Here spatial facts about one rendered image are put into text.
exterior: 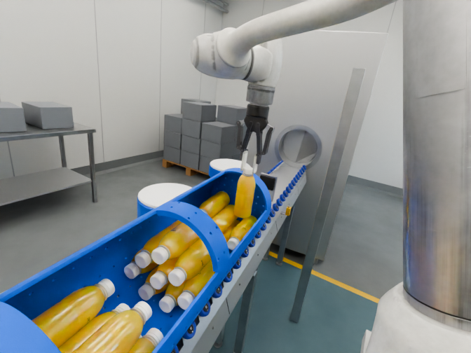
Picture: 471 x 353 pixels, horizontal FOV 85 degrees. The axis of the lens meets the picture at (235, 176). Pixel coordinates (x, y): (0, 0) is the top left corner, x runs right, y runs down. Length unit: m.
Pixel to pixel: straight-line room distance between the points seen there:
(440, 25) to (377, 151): 5.02
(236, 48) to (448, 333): 0.64
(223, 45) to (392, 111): 4.67
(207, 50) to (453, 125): 0.58
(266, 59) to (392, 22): 4.64
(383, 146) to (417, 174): 4.98
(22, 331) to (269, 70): 0.77
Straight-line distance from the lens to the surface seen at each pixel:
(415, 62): 0.33
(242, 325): 1.69
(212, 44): 0.75
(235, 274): 0.97
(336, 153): 1.54
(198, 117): 4.11
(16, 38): 3.92
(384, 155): 5.33
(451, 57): 0.32
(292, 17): 0.66
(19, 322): 0.48
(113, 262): 0.79
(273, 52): 0.85
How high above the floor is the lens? 1.56
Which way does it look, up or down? 20 degrees down
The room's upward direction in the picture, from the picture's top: 7 degrees clockwise
